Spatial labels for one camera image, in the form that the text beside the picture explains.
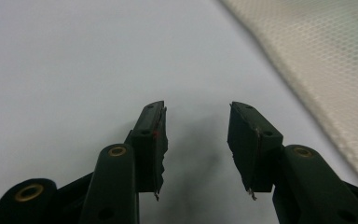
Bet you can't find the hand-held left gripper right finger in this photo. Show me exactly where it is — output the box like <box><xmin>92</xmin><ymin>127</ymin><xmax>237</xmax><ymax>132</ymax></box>
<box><xmin>227</xmin><ymin>101</ymin><xmax>284</xmax><ymax>202</ymax></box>

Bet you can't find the beige woven mat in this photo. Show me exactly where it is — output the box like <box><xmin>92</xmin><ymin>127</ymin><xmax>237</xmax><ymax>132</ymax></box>
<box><xmin>219</xmin><ymin>0</ymin><xmax>358</xmax><ymax>194</ymax></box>

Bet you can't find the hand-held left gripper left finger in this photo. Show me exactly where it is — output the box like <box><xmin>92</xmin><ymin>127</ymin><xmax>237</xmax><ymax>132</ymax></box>
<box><xmin>124</xmin><ymin>100</ymin><xmax>169</xmax><ymax>202</ymax></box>

